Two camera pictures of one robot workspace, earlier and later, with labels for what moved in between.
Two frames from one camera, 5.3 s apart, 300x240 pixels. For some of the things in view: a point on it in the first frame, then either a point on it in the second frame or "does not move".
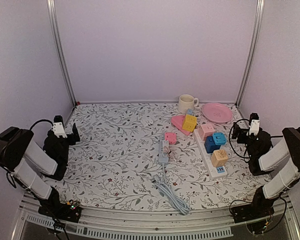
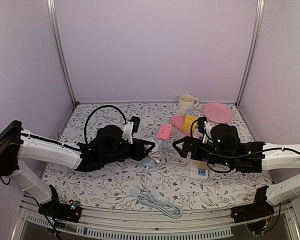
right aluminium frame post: (254, 47) does not move
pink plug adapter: (171, 137) to (164, 132)
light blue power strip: (167, 190) to (148, 200)
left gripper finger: (75, 134) to (140, 143)
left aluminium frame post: (53, 9) does not move
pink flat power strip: (178, 121) does not move
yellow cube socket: (189, 123) does not move
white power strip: (214, 172) to (193, 174)
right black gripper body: (251, 150) to (215, 157)
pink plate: (217, 112) does not move
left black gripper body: (65, 154) to (117, 155)
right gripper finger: (240, 134) to (190, 143)
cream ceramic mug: (187, 101) does not move
